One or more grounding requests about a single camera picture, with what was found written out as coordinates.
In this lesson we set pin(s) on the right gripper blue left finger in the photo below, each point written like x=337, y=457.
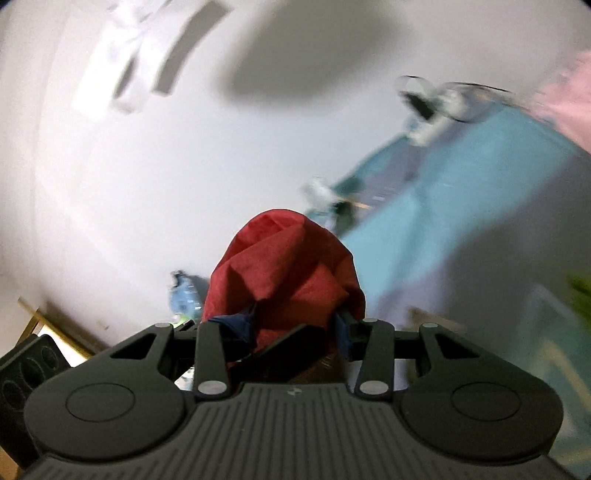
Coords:
x=238, y=335

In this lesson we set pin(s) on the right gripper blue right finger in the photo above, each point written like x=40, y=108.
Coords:
x=345, y=329

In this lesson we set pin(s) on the red cloth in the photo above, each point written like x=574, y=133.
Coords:
x=287, y=270

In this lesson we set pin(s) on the blue plastic package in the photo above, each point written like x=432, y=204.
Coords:
x=184, y=299

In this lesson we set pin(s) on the teal purple patterned bedsheet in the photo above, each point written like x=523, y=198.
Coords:
x=486, y=227

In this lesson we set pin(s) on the left gripper black housing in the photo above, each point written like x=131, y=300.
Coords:
x=24, y=368

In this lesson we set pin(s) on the black charger plug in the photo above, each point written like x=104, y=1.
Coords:
x=422, y=107

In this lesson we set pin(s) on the white power strip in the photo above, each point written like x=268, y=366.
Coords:
x=451, y=107

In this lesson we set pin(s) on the pink folded cloth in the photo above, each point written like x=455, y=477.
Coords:
x=564, y=101

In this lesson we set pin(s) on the wooden shelf frame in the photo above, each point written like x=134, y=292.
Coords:
x=38, y=322

